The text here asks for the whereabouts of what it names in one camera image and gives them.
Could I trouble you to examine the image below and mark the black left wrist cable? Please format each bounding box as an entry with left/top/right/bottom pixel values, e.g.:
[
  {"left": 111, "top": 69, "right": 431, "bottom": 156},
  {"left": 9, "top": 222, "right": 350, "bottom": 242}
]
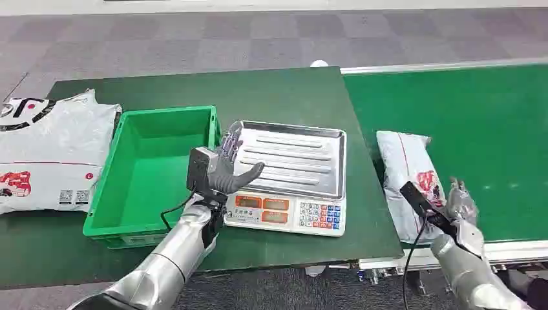
[{"left": 160, "top": 190, "right": 198, "bottom": 232}]

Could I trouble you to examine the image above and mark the green plastic crate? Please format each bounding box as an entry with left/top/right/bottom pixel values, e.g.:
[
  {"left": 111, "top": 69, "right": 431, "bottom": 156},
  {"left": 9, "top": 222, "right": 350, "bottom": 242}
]
[{"left": 82, "top": 105, "right": 222, "bottom": 250}]

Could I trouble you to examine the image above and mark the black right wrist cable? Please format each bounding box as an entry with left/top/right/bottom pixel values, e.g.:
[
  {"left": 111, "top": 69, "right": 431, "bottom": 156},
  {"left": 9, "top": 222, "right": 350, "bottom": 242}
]
[{"left": 401, "top": 211, "right": 429, "bottom": 310}]

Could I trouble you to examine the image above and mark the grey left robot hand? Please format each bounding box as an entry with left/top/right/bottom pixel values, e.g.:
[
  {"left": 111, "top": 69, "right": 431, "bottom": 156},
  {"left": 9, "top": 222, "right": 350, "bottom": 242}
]
[{"left": 207, "top": 121, "right": 266, "bottom": 196}]

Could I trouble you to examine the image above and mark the white electronic scale steel tray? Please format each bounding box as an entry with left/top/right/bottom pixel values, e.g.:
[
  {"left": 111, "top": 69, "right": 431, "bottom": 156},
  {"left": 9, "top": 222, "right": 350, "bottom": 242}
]
[{"left": 223, "top": 120, "right": 348, "bottom": 238}]

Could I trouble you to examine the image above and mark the large white mailer parcel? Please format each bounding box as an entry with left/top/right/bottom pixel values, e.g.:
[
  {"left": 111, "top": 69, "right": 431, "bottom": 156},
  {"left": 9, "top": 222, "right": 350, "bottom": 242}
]
[{"left": 0, "top": 88, "right": 123, "bottom": 215}]

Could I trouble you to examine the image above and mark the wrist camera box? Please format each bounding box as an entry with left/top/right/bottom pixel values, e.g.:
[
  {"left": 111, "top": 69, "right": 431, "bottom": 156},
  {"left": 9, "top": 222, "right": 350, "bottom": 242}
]
[
  {"left": 399, "top": 181, "right": 457, "bottom": 236},
  {"left": 187, "top": 147, "right": 219, "bottom": 192}
]

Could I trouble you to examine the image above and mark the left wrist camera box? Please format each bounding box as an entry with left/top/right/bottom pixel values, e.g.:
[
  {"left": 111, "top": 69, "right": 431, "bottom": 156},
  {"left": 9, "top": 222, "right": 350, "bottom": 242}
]
[{"left": 187, "top": 147, "right": 219, "bottom": 192}]

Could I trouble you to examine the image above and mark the black robot foot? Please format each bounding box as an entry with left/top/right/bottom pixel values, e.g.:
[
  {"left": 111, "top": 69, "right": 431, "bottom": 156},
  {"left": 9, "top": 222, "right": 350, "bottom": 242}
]
[{"left": 498, "top": 269, "right": 548, "bottom": 310}]

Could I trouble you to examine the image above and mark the green conveyor belt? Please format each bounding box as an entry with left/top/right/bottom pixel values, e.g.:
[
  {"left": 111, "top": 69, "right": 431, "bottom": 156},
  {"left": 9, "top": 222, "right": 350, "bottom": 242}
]
[{"left": 342, "top": 64, "right": 548, "bottom": 249}]

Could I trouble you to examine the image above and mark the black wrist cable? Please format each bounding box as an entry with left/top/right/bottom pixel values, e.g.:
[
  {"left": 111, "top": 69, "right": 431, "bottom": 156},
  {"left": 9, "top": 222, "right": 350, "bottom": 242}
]
[
  {"left": 401, "top": 211, "right": 429, "bottom": 310},
  {"left": 160, "top": 190, "right": 198, "bottom": 232}
]

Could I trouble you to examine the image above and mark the small white mailer parcel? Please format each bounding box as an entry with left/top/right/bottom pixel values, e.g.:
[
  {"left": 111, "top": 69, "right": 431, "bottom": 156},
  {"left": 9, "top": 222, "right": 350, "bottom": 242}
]
[{"left": 376, "top": 130, "right": 448, "bottom": 245}]

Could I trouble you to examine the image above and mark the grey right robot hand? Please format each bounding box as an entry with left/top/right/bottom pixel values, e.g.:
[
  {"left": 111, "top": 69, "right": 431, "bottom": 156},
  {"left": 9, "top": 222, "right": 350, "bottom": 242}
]
[{"left": 444, "top": 177, "right": 480, "bottom": 224}]

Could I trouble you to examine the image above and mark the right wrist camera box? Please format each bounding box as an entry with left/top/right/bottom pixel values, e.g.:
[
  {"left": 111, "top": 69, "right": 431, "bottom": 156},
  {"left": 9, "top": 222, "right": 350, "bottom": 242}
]
[{"left": 399, "top": 181, "right": 457, "bottom": 236}]

